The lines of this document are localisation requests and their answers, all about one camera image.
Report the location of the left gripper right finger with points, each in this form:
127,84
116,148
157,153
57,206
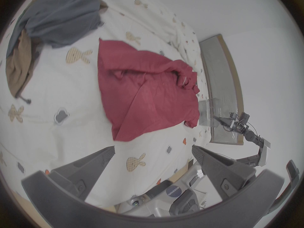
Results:
220,174

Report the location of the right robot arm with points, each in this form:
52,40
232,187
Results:
253,136

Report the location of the grey garment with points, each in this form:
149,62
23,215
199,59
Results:
64,20

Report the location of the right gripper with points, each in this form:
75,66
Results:
231,124

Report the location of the clear plastic box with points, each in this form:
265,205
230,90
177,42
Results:
209,113

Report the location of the brown garment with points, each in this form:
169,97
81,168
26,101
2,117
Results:
17,65

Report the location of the white printed quilt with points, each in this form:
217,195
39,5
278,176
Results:
161,15

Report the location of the red shirt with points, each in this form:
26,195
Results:
147,91

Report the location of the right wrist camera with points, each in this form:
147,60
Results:
245,116

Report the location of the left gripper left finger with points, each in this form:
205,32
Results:
87,174

